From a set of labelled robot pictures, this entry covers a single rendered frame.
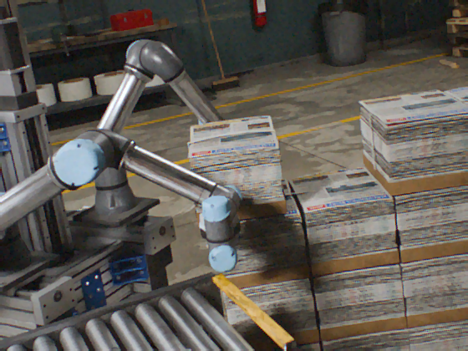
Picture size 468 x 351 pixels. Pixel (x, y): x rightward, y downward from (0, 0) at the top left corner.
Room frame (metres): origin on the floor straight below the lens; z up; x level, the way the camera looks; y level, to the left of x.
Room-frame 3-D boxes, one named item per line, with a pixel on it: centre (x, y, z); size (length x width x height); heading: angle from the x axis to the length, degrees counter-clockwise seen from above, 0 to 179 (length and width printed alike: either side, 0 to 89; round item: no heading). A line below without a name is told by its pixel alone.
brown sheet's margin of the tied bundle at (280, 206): (2.34, 0.02, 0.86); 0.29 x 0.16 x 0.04; 90
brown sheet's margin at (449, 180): (2.48, -0.59, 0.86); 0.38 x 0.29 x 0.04; 2
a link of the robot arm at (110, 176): (2.63, 0.47, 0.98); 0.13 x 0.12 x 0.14; 27
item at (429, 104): (2.49, -0.60, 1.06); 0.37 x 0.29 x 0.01; 2
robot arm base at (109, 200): (2.63, 0.46, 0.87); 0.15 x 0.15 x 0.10
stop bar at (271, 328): (1.72, 0.02, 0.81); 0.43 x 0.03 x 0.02; 21
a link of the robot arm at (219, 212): (1.95, 0.08, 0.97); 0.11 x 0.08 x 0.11; 167
